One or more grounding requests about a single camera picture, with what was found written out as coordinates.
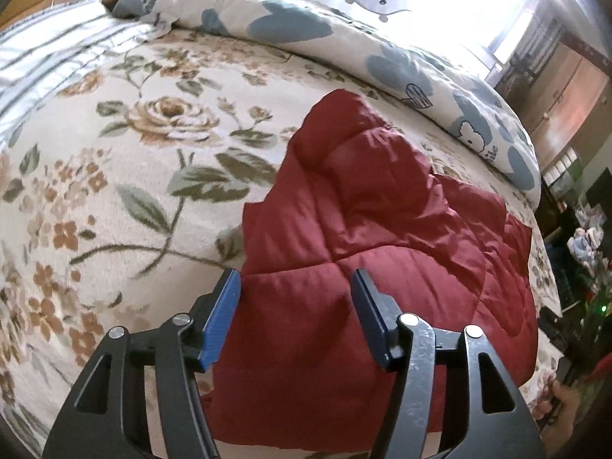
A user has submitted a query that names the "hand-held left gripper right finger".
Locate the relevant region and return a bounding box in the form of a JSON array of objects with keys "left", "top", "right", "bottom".
[{"left": 350, "top": 269, "right": 546, "bottom": 459}]

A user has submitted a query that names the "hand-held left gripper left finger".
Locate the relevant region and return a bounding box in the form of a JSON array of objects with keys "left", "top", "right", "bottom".
[{"left": 42, "top": 268, "right": 241, "bottom": 459}]

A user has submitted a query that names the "red quilted puffer jacket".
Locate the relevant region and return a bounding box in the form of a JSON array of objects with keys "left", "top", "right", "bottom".
[{"left": 201, "top": 88, "right": 541, "bottom": 452}]

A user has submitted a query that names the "person's right hand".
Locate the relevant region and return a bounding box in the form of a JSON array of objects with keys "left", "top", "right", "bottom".
[{"left": 531, "top": 380, "right": 586, "bottom": 443}]

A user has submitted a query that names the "cluttered dark shelf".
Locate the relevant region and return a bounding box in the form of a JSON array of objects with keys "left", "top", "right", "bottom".
[{"left": 540, "top": 153, "right": 612, "bottom": 307}]

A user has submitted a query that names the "floral bed blanket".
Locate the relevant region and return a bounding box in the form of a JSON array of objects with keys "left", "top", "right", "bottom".
[{"left": 0, "top": 26, "right": 565, "bottom": 459}]

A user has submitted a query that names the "wooden wardrobe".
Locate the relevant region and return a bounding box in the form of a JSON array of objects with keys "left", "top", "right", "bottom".
[{"left": 495, "top": 10, "right": 612, "bottom": 163}]

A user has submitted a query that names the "blue heart print duvet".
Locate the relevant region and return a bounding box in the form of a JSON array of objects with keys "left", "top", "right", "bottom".
[{"left": 112, "top": 0, "right": 543, "bottom": 206}]

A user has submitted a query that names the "grey striped pillow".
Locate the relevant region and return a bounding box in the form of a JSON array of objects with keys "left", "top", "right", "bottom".
[{"left": 0, "top": 0, "right": 163, "bottom": 139}]

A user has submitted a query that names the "bright window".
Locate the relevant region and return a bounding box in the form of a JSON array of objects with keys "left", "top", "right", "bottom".
[{"left": 409, "top": 0, "right": 543, "bottom": 82}]

